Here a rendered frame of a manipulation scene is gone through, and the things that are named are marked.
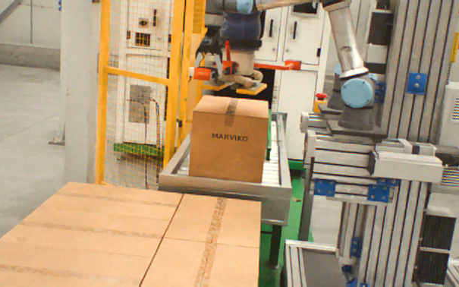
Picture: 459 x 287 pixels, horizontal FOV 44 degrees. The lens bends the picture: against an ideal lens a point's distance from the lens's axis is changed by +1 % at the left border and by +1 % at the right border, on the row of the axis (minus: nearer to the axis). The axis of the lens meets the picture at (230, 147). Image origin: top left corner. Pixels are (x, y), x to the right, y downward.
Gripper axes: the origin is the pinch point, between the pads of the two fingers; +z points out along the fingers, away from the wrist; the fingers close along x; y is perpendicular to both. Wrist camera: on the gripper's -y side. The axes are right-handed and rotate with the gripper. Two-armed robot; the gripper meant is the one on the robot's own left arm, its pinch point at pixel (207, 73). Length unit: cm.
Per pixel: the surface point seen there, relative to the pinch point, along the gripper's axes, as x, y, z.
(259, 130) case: -16, 54, 33
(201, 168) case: 12, 49, 56
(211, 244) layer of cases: -14, -24, 66
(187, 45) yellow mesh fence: 58, 159, 0
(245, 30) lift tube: -4, 51, -17
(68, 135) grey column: 115, 96, 62
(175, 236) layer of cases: 2, -23, 66
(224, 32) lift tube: 6, 51, -16
